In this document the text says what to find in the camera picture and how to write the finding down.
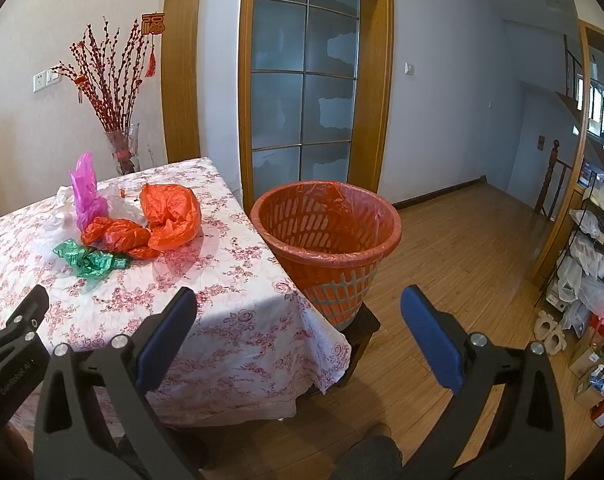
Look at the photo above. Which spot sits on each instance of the wooden room divider frame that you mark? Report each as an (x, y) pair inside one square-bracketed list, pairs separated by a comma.
[(544, 265)]

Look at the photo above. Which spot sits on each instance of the wooden wall trim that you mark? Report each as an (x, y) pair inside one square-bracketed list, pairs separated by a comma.
[(182, 60)]

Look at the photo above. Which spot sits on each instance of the floral tablecloth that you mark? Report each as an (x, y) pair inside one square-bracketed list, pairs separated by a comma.
[(207, 270)]

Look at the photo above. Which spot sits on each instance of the red hanging ornament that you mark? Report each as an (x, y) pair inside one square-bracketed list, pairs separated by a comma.
[(153, 24)]

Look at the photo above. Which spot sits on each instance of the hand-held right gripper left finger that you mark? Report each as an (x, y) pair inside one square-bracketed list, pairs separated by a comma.
[(167, 330)]

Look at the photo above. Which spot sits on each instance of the wooden door frame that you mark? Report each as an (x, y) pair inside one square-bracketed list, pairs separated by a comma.
[(381, 85)]

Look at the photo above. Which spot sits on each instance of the wooden stair railing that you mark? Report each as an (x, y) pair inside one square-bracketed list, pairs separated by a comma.
[(549, 180)]

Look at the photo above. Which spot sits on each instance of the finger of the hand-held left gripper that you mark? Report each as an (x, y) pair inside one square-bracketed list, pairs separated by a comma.
[(24, 310)]

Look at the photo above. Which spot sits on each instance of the dark wooden stool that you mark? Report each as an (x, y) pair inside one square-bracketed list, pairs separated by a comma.
[(364, 325)]

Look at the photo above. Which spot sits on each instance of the beige plush slipper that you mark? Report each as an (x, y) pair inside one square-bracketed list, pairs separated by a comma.
[(544, 325), (559, 340)]

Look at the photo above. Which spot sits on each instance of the small red knot ornament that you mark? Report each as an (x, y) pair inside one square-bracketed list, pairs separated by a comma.
[(80, 81)]

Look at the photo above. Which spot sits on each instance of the pile of white plastic bags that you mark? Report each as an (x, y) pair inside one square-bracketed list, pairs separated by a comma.
[(581, 260)]

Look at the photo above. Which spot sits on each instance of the white spray bottle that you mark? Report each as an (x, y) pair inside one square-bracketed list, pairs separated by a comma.
[(600, 381)]

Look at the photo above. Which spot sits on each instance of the wastebasket with orange liner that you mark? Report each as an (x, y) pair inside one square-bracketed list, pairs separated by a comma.
[(327, 260)]

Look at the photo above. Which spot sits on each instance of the green plastic bag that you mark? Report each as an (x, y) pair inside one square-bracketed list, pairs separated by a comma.
[(92, 260)]

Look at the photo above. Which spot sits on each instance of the person's leg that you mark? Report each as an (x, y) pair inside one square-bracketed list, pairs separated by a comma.
[(366, 460)]

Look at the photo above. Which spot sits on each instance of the white wall socket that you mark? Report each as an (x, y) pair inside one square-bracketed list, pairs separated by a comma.
[(39, 81)]

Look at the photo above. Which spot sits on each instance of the white plastic bag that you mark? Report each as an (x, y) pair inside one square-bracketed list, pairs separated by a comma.
[(124, 207)]

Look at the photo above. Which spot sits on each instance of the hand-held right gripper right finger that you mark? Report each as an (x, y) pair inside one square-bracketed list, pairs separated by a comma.
[(431, 340)]

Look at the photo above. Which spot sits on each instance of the magenta plastic bag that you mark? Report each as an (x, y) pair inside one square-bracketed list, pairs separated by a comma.
[(84, 185)]

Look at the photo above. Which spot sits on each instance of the red berry branches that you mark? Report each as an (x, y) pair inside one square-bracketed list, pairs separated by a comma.
[(109, 100)]

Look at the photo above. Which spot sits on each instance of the glass vase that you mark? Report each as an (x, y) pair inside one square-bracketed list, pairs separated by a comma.
[(122, 152)]

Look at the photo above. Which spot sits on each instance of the large orange plastic bag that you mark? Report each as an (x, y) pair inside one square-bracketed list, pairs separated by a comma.
[(172, 210)]

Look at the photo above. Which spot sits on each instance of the frosted glass door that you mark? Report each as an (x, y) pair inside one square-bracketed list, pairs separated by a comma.
[(282, 110)]

